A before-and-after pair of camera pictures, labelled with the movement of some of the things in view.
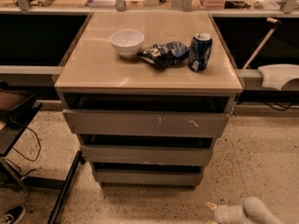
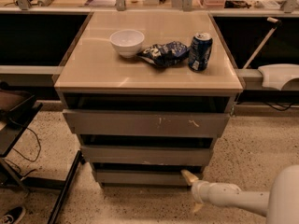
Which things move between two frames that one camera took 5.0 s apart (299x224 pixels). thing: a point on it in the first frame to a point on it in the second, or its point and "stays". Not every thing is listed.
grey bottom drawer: [142, 177] stays
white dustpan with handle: [274, 75] stays
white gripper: [220, 215] to [199, 191]
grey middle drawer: [147, 154] stays
